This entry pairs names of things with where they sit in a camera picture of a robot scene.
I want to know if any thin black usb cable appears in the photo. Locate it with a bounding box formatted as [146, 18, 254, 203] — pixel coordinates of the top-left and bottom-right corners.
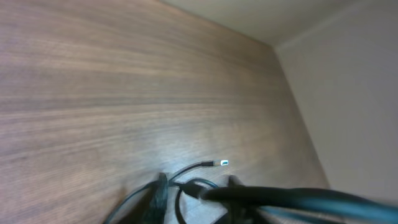
[104, 159, 229, 224]

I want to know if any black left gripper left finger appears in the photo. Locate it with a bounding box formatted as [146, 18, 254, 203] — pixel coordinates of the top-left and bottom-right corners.
[118, 172, 169, 224]

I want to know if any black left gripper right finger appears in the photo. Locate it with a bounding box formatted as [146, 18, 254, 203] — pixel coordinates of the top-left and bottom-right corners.
[214, 190, 261, 224]

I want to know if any thick black cable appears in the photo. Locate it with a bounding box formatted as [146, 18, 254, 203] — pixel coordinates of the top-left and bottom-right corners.
[178, 182, 398, 224]

